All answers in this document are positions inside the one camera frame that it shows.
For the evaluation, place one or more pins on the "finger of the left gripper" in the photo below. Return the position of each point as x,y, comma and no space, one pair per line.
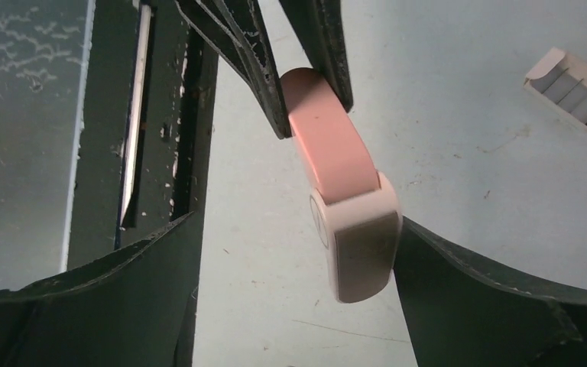
319,29
235,30

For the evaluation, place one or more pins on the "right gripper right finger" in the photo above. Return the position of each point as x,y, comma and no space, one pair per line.
464,309

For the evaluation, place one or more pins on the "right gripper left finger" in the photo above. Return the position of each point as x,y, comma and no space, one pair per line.
132,307

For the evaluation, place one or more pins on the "pink stapler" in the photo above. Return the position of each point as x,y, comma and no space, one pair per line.
354,206

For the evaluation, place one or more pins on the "open staple box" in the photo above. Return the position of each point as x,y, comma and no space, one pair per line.
559,80

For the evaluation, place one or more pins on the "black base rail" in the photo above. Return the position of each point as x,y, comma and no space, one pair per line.
144,148

